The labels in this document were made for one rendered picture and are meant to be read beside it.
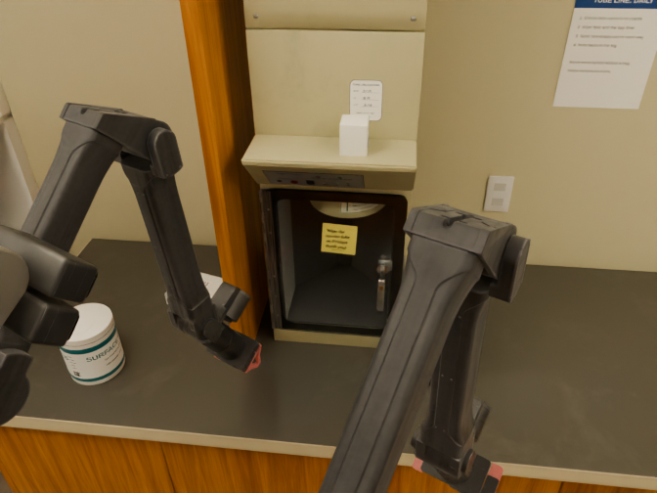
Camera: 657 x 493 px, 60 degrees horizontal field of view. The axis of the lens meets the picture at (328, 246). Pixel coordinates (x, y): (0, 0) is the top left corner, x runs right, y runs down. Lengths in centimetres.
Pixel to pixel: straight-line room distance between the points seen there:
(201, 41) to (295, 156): 25
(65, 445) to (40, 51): 104
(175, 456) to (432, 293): 106
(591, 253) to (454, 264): 139
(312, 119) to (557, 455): 85
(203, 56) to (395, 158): 38
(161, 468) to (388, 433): 108
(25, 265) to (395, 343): 30
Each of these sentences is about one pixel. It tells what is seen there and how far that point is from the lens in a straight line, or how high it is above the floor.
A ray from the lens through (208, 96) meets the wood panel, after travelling 106.
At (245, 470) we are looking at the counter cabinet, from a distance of 145.
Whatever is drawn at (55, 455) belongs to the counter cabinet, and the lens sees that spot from 164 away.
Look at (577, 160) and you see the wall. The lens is 169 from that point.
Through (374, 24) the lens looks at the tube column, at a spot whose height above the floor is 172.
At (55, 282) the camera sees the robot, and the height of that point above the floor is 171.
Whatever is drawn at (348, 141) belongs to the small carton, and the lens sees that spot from 105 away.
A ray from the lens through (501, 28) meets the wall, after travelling 152.
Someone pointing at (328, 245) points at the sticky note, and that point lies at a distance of 125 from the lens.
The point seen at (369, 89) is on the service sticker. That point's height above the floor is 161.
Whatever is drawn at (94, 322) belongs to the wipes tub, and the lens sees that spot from 142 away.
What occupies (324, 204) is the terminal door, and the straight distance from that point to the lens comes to 120.
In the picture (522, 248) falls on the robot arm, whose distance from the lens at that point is 58.
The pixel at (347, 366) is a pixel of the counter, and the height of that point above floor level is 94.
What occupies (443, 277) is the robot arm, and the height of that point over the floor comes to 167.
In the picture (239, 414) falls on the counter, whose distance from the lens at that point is 134.
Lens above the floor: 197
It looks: 35 degrees down
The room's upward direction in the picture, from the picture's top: 1 degrees counter-clockwise
